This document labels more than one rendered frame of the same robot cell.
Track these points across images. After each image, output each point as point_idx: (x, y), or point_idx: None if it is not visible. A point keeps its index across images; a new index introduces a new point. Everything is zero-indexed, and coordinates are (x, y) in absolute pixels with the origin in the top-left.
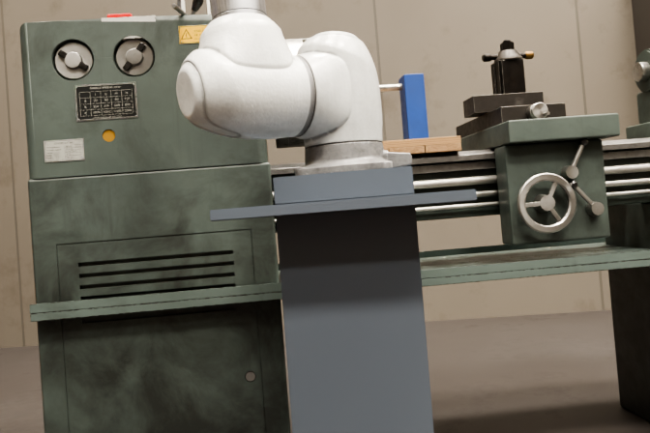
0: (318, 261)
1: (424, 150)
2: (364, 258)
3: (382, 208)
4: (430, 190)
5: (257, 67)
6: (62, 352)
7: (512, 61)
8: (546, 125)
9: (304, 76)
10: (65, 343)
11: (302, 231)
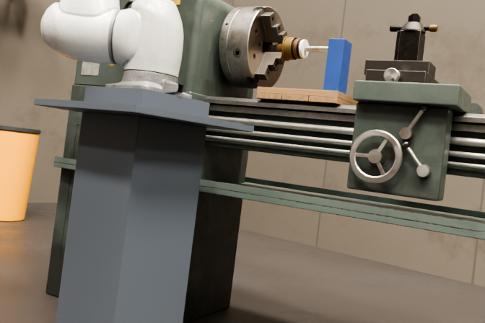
0: (93, 143)
1: (307, 99)
2: (111, 146)
3: (125, 114)
4: (314, 133)
5: (74, 14)
6: (68, 189)
7: (409, 32)
8: (387, 87)
9: (106, 23)
10: (70, 184)
11: (90, 122)
